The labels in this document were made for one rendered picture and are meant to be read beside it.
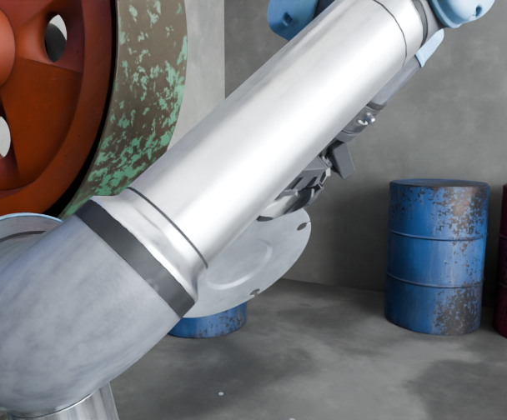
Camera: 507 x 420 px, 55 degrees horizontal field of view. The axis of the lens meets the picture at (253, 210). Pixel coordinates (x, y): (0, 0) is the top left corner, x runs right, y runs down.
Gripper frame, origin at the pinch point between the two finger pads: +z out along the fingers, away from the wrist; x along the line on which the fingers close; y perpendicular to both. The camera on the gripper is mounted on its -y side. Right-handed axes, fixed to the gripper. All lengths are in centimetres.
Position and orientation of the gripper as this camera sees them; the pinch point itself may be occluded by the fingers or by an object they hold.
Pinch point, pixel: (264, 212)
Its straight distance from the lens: 75.3
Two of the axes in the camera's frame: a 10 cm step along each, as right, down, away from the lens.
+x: 5.2, 7.7, -3.7
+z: -5.2, 6.3, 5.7
